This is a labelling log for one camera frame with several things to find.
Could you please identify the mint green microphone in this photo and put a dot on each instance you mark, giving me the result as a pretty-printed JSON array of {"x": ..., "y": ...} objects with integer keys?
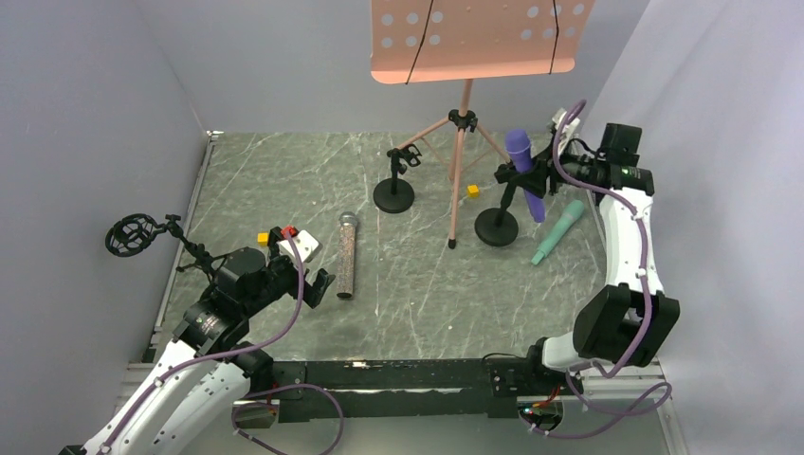
[{"x": 565, "y": 221}]

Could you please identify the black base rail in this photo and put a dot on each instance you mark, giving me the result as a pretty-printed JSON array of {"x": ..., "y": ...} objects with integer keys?
[{"x": 496, "y": 386}]

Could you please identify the glitter silver-head microphone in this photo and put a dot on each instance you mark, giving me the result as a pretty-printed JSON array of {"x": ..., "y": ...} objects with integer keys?
[{"x": 348, "y": 224}]

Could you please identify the yellow cube left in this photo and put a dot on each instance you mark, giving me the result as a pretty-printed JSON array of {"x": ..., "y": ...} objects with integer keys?
[{"x": 263, "y": 239}]

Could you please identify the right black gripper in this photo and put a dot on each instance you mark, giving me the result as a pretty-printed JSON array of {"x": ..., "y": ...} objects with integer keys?
[{"x": 543, "y": 177}]

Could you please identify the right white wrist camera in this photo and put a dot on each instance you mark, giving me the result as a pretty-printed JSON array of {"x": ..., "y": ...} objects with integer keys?
[{"x": 565, "y": 128}]

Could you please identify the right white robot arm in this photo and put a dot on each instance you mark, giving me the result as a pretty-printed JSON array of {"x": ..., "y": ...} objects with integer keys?
[{"x": 628, "y": 320}]

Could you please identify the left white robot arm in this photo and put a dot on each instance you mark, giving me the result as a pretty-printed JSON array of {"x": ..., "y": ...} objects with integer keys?
[{"x": 208, "y": 364}]

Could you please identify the pink music stand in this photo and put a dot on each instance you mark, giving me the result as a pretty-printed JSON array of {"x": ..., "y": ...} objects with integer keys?
[{"x": 467, "y": 40}]

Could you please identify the black round-base mic stand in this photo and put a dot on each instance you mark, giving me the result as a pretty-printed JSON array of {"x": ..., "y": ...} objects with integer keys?
[
  {"x": 394, "y": 194},
  {"x": 497, "y": 226}
]

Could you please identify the black shock-mount tripod stand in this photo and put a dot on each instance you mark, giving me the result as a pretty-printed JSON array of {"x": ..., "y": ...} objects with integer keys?
[{"x": 134, "y": 233}]

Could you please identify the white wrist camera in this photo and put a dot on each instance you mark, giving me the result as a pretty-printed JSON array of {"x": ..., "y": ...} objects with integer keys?
[
  {"x": 299, "y": 242},
  {"x": 565, "y": 128}
]

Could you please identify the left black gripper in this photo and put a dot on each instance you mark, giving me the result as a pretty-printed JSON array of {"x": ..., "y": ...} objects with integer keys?
[{"x": 301, "y": 281}]

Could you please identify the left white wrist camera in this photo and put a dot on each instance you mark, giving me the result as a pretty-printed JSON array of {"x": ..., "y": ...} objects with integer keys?
[{"x": 299, "y": 242}]

